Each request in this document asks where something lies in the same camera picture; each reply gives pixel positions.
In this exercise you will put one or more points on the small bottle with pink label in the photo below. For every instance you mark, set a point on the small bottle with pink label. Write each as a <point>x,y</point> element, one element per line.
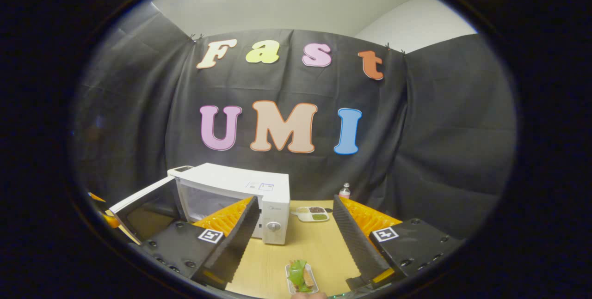
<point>345,192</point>

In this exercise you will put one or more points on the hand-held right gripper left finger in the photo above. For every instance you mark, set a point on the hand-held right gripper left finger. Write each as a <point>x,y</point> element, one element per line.
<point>238,239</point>

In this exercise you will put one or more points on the white divided condiment dish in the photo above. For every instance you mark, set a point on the white divided condiment dish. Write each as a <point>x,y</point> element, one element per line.
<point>312,214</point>

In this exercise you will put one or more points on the small white plastic tray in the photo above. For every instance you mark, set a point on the small white plastic tray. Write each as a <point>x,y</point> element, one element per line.
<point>313,285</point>

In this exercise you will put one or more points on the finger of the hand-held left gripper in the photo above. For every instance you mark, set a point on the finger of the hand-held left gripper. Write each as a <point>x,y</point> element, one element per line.
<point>98,198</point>
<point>112,222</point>

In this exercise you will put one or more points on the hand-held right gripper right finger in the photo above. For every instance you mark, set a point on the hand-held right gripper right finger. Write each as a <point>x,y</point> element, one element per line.
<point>354,243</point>

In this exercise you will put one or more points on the white microwave oven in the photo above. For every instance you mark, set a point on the white microwave oven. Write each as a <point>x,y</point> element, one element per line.
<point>231,181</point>

